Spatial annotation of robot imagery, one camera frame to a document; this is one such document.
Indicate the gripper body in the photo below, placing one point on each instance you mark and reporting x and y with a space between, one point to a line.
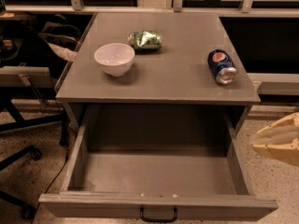
277 140

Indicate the grey top drawer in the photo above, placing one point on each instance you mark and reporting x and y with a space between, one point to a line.
159 163

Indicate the grey drawer cabinet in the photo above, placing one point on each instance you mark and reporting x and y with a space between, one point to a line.
175 74

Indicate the blue pepsi can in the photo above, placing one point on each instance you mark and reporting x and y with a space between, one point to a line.
222 67

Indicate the green crumpled chip bag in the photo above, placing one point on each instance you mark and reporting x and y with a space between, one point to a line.
145 40

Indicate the white ceramic bowl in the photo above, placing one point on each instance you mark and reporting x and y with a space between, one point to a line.
115 58

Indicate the dark jacket on chair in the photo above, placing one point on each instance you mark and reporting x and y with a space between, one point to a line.
61 36

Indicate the metal window railing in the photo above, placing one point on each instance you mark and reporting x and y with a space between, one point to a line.
149 2

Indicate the grey side desk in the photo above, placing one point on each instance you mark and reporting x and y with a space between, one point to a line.
23 76

